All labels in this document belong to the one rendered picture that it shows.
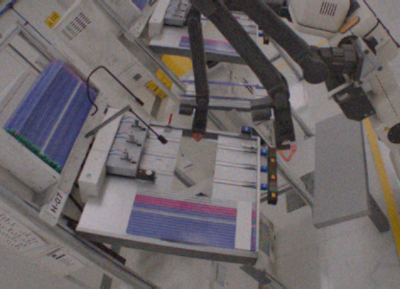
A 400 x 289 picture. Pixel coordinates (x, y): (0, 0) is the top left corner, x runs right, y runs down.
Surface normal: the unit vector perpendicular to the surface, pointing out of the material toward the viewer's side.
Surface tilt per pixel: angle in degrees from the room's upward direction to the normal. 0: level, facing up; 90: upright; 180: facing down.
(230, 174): 45
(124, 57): 90
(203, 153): 90
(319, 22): 90
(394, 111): 90
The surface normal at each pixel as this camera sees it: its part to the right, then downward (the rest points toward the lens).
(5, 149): -0.11, 0.68
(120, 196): 0.10, -0.72
